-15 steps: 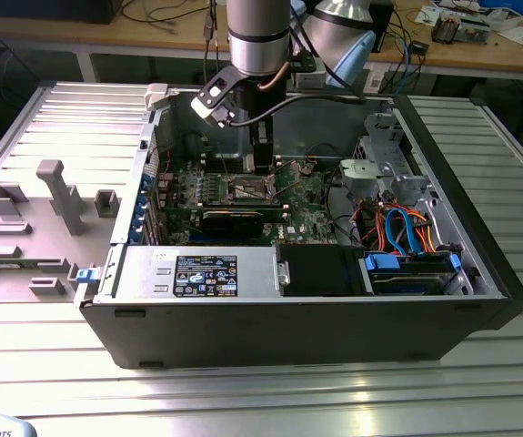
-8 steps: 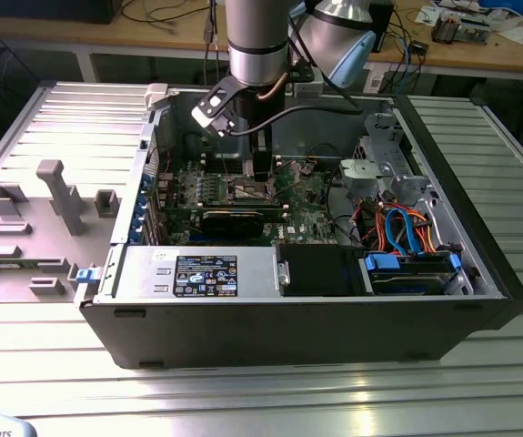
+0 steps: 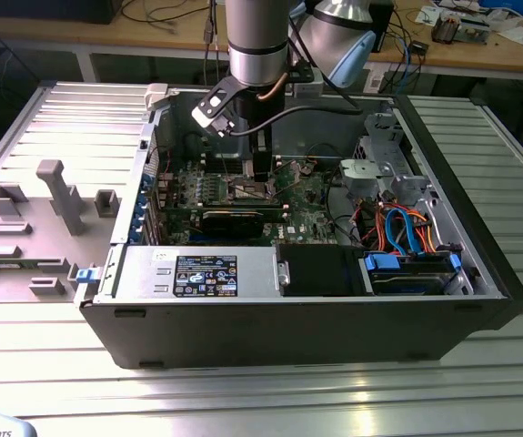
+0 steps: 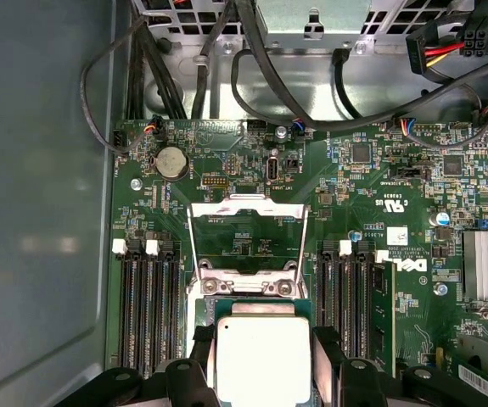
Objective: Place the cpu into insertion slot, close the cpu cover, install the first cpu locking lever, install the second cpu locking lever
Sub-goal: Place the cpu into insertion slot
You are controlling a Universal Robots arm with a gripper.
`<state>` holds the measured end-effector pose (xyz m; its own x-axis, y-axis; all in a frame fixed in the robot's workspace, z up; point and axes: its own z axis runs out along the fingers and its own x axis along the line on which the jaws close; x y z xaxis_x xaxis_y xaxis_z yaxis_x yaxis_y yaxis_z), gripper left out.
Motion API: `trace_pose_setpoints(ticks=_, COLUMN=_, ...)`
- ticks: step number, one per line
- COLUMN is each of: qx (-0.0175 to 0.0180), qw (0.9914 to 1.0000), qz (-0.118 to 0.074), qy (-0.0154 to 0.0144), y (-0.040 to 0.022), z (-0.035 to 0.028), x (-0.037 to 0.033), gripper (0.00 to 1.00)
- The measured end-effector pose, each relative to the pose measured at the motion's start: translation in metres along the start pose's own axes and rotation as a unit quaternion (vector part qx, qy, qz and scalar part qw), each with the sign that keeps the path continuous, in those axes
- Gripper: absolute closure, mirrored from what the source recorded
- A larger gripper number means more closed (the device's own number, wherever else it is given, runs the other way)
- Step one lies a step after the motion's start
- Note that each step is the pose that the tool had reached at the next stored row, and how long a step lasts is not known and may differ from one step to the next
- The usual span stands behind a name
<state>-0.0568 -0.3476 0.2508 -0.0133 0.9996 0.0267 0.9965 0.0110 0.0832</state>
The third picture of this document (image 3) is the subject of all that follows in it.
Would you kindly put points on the silver CPU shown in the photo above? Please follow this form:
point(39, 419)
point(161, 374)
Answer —
point(245, 189)

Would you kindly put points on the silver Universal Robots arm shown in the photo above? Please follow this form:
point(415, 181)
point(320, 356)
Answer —
point(256, 45)

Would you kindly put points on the black RAM slot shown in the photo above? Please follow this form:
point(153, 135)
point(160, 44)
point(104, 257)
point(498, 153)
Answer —
point(274, 207)
point(215, 164)
point(215, 156)

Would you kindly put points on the CPU socket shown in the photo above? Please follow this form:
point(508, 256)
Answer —
point(230, 196)

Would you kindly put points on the white case latch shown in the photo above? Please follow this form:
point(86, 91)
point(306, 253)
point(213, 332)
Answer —
point(156, 96)

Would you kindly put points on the green motherboard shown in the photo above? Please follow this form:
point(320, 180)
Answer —
point(306, 214)

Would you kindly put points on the grey metal drive cage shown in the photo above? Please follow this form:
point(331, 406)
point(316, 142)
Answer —
point(381, 136)

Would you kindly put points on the black graphics card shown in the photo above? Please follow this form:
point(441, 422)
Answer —
point(231, 225)

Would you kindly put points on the black tower device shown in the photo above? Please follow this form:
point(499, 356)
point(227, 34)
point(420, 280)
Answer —
point(385, 23)

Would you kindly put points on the wooden workbench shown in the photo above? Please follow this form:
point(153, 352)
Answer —
point(106, 32)

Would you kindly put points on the black plastic shroud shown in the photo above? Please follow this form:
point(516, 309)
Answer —
point(315, 271)

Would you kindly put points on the copper finned heat sink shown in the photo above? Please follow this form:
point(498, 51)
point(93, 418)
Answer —
point(445, 29)

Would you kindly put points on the blue carrier in disk bay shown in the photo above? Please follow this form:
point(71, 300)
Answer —
point(381, 263)

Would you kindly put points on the grey power supply unit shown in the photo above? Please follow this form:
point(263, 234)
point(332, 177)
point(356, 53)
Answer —
point(143, 273)

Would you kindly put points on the small metal box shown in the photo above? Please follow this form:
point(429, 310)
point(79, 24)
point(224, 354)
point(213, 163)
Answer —
point(475, 32)

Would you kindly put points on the black open PC case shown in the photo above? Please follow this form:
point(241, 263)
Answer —
point(265, 332)

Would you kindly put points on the black hard disk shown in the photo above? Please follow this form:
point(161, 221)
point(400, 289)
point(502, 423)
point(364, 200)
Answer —
point(406, 286)

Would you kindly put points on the large black box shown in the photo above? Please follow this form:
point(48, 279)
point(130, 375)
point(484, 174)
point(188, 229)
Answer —
point(47, 11)

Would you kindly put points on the small blue disk carrier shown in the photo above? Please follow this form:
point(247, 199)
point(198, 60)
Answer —
point(86, 276)

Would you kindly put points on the grey parts rack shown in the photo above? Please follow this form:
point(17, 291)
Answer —
point(38, 241)

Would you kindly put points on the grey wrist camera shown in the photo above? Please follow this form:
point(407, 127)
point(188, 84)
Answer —
point(307, 90)

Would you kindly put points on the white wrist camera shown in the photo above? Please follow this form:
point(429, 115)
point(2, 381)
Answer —
point(211, 107)

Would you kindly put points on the grey round-top metal bracket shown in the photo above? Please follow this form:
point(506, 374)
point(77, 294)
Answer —
point(361, 175)

